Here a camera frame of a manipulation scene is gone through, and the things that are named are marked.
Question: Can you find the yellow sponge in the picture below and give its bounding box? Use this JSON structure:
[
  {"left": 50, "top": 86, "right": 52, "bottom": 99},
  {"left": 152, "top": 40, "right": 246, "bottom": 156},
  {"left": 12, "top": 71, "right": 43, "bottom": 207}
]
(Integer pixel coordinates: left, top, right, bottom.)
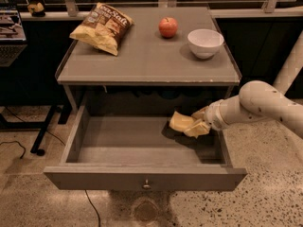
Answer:
[{"left": 169, "top": 112, "right": 195, "bottom": 132}]

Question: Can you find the open grey top drawer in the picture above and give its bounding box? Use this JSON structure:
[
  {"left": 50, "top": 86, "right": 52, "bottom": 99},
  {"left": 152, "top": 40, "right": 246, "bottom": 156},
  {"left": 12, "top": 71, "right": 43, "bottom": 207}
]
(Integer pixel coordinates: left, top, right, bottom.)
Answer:
[{"left": 44, "top": 91, "right": 246, "bottom": 191}]

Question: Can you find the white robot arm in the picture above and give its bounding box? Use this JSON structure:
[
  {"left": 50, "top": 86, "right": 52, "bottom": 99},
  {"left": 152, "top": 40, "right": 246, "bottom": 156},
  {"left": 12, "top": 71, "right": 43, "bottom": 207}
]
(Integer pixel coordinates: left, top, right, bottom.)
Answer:
[{"left": 184, "top": 32, "right": 303, "bottom": 137}]

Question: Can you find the white bowl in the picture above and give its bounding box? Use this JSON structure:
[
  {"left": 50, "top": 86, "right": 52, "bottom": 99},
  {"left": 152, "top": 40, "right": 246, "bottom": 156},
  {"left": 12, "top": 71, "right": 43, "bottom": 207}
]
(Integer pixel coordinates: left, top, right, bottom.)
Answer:
[{"left": 187, "top": 29, "right": 224, "bottom": 59}]

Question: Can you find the sea salt chip bag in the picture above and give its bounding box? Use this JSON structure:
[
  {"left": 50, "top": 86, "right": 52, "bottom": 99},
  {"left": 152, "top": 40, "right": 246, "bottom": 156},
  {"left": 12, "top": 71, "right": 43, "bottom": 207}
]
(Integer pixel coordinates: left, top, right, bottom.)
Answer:
[{"left": 69, "top": 3, "right": 134, "bottom": 56}]

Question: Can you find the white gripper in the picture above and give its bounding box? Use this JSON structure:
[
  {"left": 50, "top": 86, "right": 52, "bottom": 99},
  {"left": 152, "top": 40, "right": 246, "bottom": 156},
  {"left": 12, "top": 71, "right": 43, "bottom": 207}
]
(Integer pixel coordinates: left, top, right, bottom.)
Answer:
[{"left": 184, "top": 99, "right": 229, "bottom": 138}]

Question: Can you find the black floor cable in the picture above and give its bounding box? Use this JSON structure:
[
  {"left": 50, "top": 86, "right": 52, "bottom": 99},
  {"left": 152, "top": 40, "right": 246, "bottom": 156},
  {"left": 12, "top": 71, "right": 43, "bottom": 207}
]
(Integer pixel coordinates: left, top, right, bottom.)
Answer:
[{"left": 0, "top": 140, "right": 27, "bottom": 160}]

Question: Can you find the grey cabinet with top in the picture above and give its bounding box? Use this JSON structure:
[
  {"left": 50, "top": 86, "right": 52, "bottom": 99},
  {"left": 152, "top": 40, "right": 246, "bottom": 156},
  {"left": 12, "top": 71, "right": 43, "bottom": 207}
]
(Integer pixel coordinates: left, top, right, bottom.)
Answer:
[{"left": 57, "top": 7, "right": 241, "bottom": 110}]

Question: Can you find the red apple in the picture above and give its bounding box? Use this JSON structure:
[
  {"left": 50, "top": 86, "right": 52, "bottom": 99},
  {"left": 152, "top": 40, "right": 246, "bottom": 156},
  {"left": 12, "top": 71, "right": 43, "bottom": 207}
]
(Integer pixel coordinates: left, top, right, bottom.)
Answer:
[{"left": 158, "top": 17, "right": 178, "bottom": 38}]

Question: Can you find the black cable under drawer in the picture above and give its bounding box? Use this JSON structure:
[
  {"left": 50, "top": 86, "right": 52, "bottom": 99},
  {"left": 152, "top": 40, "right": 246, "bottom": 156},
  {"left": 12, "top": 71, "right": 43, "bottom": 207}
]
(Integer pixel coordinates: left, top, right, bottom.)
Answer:
[{"left": 84, "top": 190, "right": 102, "bottom": 227}]

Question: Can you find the small object on ledge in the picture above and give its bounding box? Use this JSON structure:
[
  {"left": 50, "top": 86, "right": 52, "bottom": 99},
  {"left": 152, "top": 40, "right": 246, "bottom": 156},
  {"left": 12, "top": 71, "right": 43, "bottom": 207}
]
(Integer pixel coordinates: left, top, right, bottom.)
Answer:
[{"left": 27, "top": 2, "right": 45, "bottom": 17}]

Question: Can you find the metal drawer knob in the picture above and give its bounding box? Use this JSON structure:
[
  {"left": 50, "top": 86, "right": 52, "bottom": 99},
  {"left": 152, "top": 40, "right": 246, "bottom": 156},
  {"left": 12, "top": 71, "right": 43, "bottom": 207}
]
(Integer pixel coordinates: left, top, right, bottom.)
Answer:
[{"left": 142, "top": 180, "right": 152, "bottom": 190}]

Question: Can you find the dark side desk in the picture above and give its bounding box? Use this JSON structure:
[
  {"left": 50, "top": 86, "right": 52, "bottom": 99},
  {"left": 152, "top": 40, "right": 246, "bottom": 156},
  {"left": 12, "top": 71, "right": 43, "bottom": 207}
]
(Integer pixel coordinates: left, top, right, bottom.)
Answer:
[{"left": 0, "top": 3, "right": 74, "bottom": 156}]

